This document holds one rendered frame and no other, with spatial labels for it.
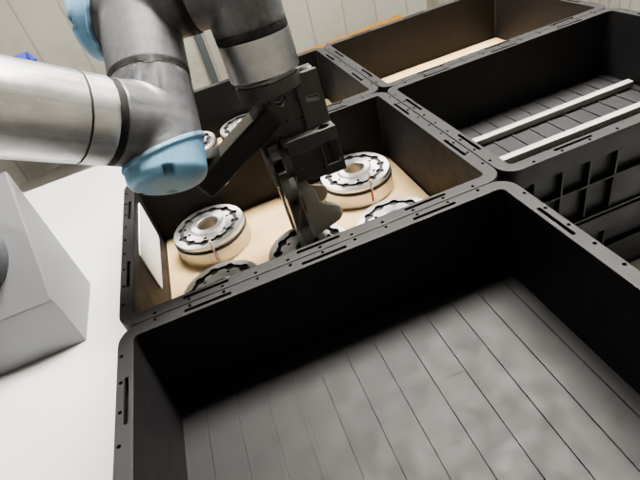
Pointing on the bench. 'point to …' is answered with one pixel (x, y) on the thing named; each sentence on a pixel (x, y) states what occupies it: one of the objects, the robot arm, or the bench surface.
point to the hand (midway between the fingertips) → (302, 239)
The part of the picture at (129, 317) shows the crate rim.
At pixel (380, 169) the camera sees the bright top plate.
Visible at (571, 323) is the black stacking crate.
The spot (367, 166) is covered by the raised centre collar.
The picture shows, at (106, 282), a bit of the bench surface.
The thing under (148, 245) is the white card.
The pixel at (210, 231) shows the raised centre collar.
